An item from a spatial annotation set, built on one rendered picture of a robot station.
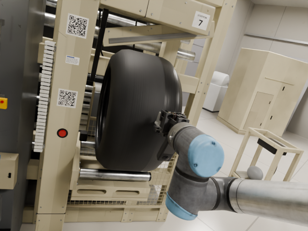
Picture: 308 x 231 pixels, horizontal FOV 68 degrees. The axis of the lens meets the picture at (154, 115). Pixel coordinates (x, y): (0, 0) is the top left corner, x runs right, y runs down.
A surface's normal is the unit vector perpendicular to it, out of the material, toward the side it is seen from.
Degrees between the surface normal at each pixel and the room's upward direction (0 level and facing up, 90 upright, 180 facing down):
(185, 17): 90
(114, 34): 90
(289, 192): 60
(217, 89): 90
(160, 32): 90
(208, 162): 78
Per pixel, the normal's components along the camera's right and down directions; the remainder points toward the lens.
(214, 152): 0.32, 0.15
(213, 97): -0.67, 0.05
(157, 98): 0.36, -0.17
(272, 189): -0.71, -0.65
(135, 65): 0.35, -0.58
